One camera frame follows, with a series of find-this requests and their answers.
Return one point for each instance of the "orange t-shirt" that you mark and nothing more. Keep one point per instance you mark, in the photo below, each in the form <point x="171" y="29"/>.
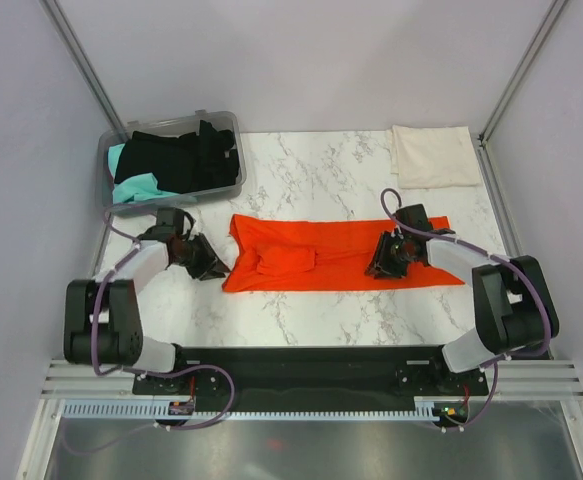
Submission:
<point x="303" y="256"/>

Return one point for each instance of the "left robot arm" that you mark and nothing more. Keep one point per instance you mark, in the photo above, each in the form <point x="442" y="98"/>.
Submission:
<point x="103" y="326"/>

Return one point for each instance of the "aluminium frame post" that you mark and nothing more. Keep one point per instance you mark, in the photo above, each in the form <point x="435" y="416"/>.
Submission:
<point x="63" y="27"/>
<point x="532" y="52"/>

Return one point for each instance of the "black garment in bin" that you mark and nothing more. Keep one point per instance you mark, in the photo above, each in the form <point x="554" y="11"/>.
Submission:
<point x="192" y="162"/>

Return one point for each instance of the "clear plastic storage bin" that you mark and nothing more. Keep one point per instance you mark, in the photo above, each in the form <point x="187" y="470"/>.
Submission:
<point x="169" y="128"/>

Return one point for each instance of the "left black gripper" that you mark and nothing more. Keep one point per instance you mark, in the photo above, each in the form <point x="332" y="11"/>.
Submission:
<point x="210" y="267"/>

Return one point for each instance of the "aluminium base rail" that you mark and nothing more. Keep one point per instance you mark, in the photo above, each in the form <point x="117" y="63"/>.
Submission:
<point x="515" y="380"/>

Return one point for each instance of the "cream folded cloth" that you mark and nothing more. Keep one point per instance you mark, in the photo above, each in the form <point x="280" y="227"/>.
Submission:
<point x="433" y="158"/>

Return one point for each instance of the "white slotted cable duct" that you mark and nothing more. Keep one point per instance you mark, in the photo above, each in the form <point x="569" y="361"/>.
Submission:
<point x="164" y="410"/>

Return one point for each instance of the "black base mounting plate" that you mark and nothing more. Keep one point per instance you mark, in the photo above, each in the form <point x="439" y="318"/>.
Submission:
<point x="329" y="377"/>

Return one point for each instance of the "left aluminium frame post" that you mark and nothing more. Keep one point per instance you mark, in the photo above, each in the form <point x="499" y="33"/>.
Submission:
<point x="63" y="27"/>

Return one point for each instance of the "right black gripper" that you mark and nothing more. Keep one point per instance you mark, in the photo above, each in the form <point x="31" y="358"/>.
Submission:
<point x="381" y="260"/>

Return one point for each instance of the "teal garment in bin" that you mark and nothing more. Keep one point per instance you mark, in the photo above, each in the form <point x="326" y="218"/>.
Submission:
<point x="138" y="188"/>

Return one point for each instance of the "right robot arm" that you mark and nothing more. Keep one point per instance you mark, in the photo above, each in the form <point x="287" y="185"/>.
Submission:
<point x="512" y="308"/>

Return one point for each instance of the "right aluminium frame post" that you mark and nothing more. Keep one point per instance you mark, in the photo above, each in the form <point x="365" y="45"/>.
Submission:
<point x="532" y="52"/>

